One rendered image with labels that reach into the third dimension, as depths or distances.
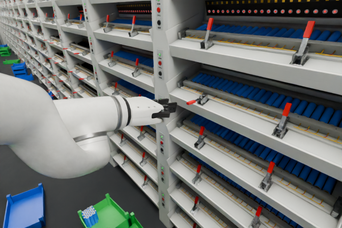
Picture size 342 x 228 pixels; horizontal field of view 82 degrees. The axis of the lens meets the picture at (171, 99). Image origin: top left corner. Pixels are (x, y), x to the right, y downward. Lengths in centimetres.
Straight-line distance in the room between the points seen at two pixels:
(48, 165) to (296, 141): 54
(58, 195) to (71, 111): 136
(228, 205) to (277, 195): 24
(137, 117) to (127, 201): 113
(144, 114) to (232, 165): 40
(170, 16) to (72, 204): 137
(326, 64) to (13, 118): 55
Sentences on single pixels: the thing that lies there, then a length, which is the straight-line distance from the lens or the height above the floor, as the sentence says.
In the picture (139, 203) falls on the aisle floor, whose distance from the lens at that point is 152.
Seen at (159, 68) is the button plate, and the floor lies 98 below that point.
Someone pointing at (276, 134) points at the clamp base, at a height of 89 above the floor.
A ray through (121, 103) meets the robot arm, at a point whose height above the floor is 100.
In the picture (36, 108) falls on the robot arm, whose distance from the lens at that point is 30.
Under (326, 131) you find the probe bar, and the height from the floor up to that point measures 93.
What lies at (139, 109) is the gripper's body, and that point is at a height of 98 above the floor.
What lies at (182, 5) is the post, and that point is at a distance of 79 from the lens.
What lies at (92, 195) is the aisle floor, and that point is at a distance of 165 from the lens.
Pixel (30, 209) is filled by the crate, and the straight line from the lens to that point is 174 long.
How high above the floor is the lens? 120
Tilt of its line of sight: 24 degrees down
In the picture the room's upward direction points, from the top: straight up
